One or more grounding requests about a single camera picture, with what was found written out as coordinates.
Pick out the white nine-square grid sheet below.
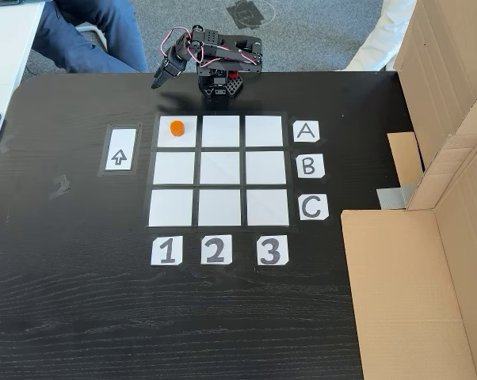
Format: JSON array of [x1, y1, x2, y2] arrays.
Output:
[[145, 112, 301, 230]]

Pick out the seated person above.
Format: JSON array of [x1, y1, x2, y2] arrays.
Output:
[[30, 0, 148, 73]]

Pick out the white arrow paper sheet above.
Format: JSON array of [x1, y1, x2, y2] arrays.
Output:
[[102, 126, 139, 172]]

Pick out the black floor tape mark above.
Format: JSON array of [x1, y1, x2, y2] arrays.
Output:
[[226, 0, 265, 29]]

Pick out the clear tape scraps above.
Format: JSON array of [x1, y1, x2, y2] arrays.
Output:
[[48, 173, 71, 201]]

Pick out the paper label letter A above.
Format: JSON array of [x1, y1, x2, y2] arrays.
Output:
[[292, 120, 322, 143]]

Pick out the white desk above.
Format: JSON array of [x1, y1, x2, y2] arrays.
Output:
[[0, 0, 45, 112]]

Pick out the paper label letter B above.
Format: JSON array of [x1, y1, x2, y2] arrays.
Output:
[[296, 154, 326, 179]]

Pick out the paper label number 1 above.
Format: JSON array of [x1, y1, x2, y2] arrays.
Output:
[[150, 236, 183, 266]]

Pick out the paper label number 2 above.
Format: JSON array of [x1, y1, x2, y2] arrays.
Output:
[[200, 234, 234, 265]]

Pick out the paper label letter C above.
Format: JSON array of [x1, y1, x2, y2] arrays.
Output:
[[299, 193, 330, 222]]

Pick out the paper label number 3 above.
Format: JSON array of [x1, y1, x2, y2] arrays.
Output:
[[256, 235, 290, 267]]

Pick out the standing person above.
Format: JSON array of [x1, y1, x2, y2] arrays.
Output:
[[345, 0, 418, 72]]

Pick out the grey tape piece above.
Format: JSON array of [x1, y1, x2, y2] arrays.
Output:
[[376, 184, 418, 211]]

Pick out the brown cardboard box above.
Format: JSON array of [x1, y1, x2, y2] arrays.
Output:
[[340, 134, 477, 380], [387, 0, 477, 211]]

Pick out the red white servo cable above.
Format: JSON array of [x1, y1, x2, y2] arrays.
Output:
[[160, 26, 263, 68]]

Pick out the white chair frame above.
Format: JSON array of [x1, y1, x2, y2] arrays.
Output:
[[74, 21, 108, 52]]

